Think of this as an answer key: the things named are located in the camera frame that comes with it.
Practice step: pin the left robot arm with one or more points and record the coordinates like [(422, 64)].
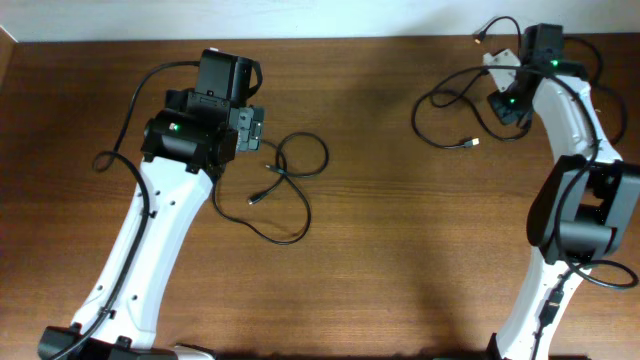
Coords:
[(185, 149)]

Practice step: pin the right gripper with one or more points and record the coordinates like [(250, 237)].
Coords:
[(503, 105)]

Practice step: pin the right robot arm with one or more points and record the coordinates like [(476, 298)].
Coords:
[(578, 219)]

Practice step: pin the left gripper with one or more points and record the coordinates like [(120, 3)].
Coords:
[(252, 125)]

